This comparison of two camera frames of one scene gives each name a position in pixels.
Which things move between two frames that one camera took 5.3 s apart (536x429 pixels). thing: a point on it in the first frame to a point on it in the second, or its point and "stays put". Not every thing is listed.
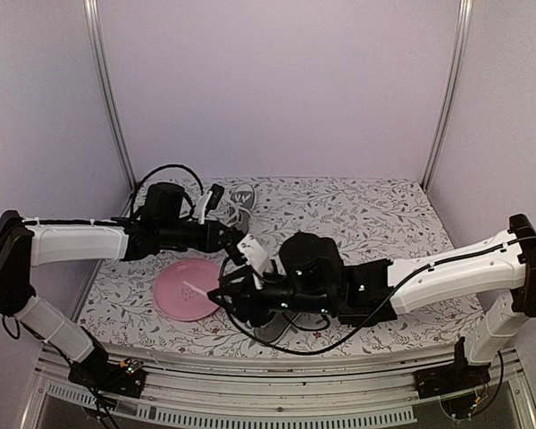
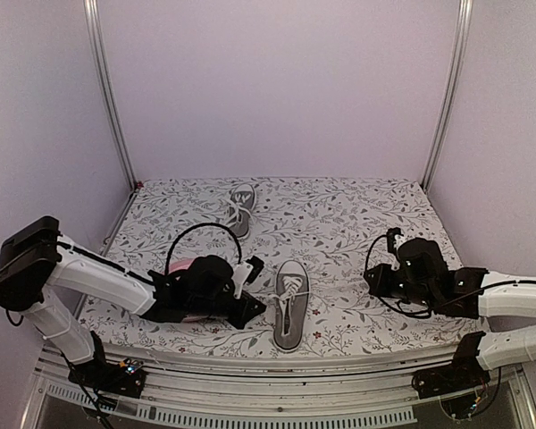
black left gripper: (212, 241) to (246, 312)
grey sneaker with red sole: (240, 206) stays put
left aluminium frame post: (98, 55) stays put
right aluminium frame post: (458, 71) stays put
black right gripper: (246, 307) to (379, 285)
